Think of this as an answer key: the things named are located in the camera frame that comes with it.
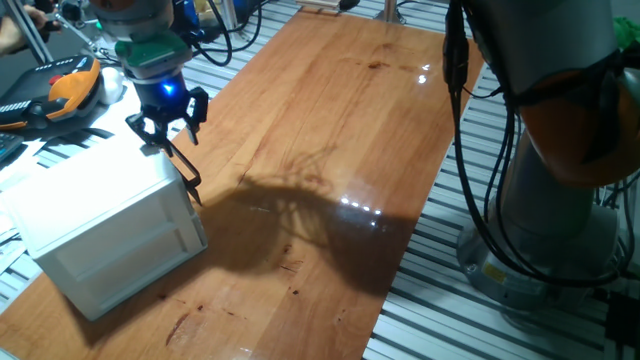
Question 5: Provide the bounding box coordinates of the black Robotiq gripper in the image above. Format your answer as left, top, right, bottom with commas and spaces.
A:
124, 72, 211, 157

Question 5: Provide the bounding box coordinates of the white drawer with black handle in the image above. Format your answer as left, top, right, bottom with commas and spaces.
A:
49, 142, 205, 282

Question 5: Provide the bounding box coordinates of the white plastic drawer cabinet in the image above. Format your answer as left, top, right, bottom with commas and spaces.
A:
0, 142, 209, 322

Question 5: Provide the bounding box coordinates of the bare person hand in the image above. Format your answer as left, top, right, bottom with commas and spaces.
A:
0, 4, 50, 55

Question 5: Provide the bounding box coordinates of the orange black teach pendant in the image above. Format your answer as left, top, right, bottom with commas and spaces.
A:
0, 54, 104, 132

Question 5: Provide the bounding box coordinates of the glossy brown wooden board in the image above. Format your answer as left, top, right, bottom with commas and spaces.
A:
0, 9, 486, 360

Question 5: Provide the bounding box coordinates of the grey metal pole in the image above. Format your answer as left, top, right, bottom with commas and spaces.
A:
3, 0, 55, 66

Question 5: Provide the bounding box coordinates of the green cloth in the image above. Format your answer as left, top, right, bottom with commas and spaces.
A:
612, 15, 640, 51

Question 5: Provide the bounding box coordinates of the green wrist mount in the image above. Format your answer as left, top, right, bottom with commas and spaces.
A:
113, 29, 195, 80

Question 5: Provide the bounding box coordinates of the white drawer without metal handle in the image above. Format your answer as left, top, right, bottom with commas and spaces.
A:
82, 227, 202, 312

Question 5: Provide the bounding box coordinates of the aluminium frame profile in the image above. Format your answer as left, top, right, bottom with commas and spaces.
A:
373, 0, 407, 25

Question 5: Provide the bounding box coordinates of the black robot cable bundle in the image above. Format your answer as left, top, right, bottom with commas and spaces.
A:
192, 0, 640, 289

